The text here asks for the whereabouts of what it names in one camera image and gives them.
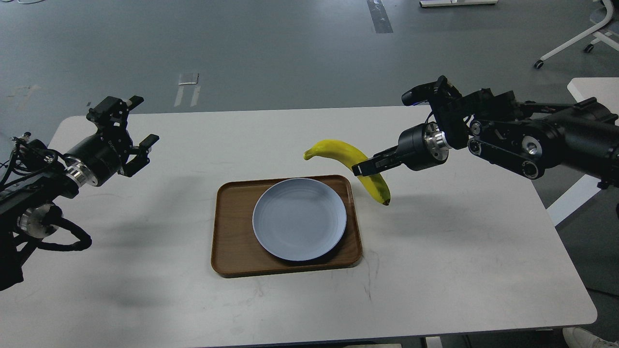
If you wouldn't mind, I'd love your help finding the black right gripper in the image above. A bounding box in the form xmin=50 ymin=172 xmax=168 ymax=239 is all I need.
xmin=352 ymin=123 xmax=449 ymax=177

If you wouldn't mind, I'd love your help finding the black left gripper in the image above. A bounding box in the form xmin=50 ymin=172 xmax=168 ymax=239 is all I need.
xmin=64 ymin=96 xmax=160 ymax=187

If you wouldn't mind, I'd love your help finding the yellow banana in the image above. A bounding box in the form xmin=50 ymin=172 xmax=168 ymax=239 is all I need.
xmin=303 ymin=139 xmax=391 ymax=206

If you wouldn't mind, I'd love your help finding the blue round plate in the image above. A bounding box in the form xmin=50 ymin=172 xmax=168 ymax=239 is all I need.
xmin=251 ymin=178 xmax=348 ymax=261

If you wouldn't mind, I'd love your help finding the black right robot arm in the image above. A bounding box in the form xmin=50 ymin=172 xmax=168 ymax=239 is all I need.
xmin=352 ymin=76 xmax=619 ymax=189

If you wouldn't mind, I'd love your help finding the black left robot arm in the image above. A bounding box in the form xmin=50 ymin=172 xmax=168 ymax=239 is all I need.
xmin=0 ymin=96 xmax=159 ymax=290

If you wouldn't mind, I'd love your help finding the brown wooden tray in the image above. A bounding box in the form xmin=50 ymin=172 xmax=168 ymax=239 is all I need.
xmin=211 ymin=175 xmax=362 ymax=277

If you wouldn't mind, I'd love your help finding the white side table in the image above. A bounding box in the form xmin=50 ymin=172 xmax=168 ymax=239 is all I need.
xmin=546 ymin=77 xmax=619 ymax=227

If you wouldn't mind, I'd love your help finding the white wheeled stand base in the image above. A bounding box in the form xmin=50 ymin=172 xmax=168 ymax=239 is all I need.
xmin=533 ymin=0 xmax=619 ymax=69

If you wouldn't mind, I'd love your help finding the white shoe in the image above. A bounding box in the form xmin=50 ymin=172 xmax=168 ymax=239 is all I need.
xmin=562 ymin=327 xmax=619 ymax=348

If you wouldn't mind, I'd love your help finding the white floor base plate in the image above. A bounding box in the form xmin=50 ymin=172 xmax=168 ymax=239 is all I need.
xmin=419 ymin=0 xmax=498 ymax=8

